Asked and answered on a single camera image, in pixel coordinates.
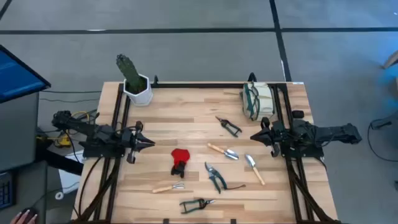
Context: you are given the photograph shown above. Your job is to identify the hand rake wooden handle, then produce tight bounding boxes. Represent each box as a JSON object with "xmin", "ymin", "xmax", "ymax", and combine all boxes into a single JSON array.
[{"xmin": 151, "ymin": 181, "xmax": 185, "ymax": 194}]

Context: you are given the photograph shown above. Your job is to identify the green cactus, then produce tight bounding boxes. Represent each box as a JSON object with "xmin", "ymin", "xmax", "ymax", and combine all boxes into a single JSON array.
[{"xmin": 116, "ymin": 54, "xmax": 147, "ymax": 93}]

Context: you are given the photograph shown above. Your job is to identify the grey desk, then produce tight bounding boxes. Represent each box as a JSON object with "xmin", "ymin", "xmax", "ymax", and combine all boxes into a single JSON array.
[{"xmin": 0, "ymin": 91, "xmax": 48, "ymax": 224}]

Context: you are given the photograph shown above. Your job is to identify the wide trowel wooden handle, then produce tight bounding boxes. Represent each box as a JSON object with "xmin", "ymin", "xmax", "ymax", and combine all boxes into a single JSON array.
[{"xmin": 207, "ymin": 142, "xmax": 239, "ymax": 161}]

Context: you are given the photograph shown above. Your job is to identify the black keyboard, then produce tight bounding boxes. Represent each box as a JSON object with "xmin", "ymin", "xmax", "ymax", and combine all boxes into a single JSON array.
[{"xmin": 0, "ymin": 170, "xmax": 16, "ymax": 210}]

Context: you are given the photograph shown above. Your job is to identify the black aluminium table frame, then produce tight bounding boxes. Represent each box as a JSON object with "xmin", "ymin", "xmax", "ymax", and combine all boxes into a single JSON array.
[{"xmin": 70, "ymin": 73, "xmax": 343, "ymax": 224}]

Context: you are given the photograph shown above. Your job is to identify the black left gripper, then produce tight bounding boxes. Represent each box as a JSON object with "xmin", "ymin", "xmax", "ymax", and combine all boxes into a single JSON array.
[{"xmin": 119, "ymin": 120, "xmax": 155, "ymax": 154}]

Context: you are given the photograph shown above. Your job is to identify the white plant pot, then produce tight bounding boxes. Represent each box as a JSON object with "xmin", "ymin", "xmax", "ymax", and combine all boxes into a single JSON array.
[{"xmin": 123, "ymin": 73, "xmax": 154, "ymax": 107}]

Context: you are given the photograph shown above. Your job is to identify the red black garden glove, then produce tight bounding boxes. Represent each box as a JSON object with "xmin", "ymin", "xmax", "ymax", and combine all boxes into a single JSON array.
[{"xmin": 170, "ymin": 148, "xmax": 191, "ymax": 179}]

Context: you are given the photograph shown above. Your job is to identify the beige green gardening bag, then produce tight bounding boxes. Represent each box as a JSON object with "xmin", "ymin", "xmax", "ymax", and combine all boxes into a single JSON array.
[{"xmin": 241, "ymin": 81, "xmax": 277, "ymax": 122}]

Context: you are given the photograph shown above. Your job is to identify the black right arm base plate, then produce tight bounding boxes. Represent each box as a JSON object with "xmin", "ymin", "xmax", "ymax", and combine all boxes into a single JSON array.
[{"xmin": 279, "ymin": 136, "xmax": 325, "ymax": 159}]

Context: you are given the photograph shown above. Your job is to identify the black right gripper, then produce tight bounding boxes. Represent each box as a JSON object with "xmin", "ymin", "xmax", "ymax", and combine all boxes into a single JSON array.
[{"xmin": 250, "ymin": 117, "xmax": 285, "ymax": 147}]

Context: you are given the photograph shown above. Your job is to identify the black floor cable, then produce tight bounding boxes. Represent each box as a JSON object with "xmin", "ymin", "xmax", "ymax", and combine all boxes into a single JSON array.
[{"xmin": 39, "ymin": 98, "xmax": 100, "ymax": 104}]

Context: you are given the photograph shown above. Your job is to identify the green pruning shears with strap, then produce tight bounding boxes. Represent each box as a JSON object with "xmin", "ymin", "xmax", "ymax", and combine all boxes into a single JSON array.
[{"xmin": 204, "ymin": 161, "xmax": 246, "ymax": 195}]

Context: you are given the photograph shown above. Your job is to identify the black computer mouse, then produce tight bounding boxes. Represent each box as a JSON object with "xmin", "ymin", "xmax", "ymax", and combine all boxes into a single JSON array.
[{"xmin": 20, "ymin": 207, "xmax": 39, "ymax": 222}]

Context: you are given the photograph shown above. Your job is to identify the computer monitor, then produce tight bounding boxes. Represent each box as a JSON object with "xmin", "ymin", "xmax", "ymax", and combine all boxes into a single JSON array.
[{"xmin": 0, "ymin": 44, "xmax": 52, "ymax": 104}]

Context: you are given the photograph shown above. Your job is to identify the white paper sheet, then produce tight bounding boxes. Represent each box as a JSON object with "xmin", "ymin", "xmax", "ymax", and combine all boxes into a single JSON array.
[{"xmin": 58, "ymin": 151, "xmax": 85, "ymax": 195}]

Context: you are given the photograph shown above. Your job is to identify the green straight-blade garden shears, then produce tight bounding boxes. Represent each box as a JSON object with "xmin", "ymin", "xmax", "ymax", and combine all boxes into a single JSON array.
[{"xmin": 179, "ymin": 198, "xmax": 216, "ymax": 215}]

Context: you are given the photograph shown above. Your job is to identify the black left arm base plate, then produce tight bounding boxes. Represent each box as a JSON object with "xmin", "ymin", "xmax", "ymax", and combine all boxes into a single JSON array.
[{"xmin": 79, "ymin": 133, "xmax": 128, "ymax": 159}]

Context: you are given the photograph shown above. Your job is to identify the small black pruner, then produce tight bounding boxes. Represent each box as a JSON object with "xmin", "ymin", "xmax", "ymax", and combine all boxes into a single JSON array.
[{"xmin": 215, "ymin": 116, "xmax": 243, "ymax": 138}]

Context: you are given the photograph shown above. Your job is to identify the person's hand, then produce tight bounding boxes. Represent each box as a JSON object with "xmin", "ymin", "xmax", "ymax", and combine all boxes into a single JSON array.
[{"xmin": 9, "ymin": 208, "xmax": 39, "ymax": 224}]

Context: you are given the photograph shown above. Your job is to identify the black cart leg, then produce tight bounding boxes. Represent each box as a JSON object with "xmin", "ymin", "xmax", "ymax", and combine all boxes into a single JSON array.
[{"xmin": 36, "ymin": 146, "xmax": 85, "ymax": 175}]

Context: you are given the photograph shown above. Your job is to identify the yellow device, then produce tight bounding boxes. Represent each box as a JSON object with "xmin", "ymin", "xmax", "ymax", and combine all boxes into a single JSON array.
[{"xmin": 54, "ymin": 133, "xmax": 72, "ymax": 149}]

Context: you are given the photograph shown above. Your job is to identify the narrow trowel wooden handle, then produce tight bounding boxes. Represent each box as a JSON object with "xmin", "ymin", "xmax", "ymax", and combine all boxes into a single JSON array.
[{"xmin": 244, "ymin": 154, "xmax": 266, "ymax": 186}]

